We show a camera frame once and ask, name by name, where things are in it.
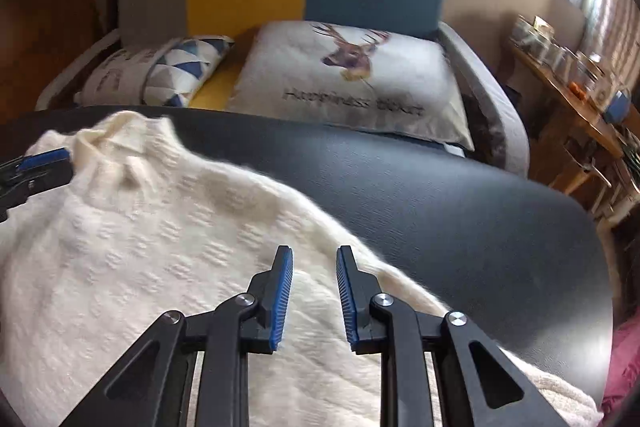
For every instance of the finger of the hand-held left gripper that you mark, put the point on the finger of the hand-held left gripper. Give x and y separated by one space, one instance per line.
42 160

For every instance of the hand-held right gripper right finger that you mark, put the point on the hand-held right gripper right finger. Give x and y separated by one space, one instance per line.
346 302

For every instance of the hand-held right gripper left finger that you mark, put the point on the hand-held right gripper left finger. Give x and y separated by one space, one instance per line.
282 302

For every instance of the cream knitted sweater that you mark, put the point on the cream knitted sweater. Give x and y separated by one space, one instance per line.
150 232

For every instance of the white clothes hanger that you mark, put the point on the white clothes hanger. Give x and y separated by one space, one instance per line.
595 167

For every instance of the wooden wardrobe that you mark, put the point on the wooden wardrobe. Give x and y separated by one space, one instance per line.
45 7

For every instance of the triangle patterned pillow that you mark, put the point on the triangle patterned pillow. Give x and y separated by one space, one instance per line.
165 67

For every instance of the white deer print pillow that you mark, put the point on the white deer print pillow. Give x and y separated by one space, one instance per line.
300 72

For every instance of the person's pink clothing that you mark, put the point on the person's pink clothing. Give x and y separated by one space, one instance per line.
622 372

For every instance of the wooden side desk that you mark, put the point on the wooden side desk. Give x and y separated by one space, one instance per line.
565 107

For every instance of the small oranges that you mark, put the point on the small oranges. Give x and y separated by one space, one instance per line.
577 89

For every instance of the row of clear storage jars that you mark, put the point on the row of clear storage jars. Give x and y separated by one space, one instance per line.
555 52

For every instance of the blue chair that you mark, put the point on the blue chair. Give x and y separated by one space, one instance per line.
617 106

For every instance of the patterned beige curtain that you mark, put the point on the patterned beige curtain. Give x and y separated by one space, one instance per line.
607 7

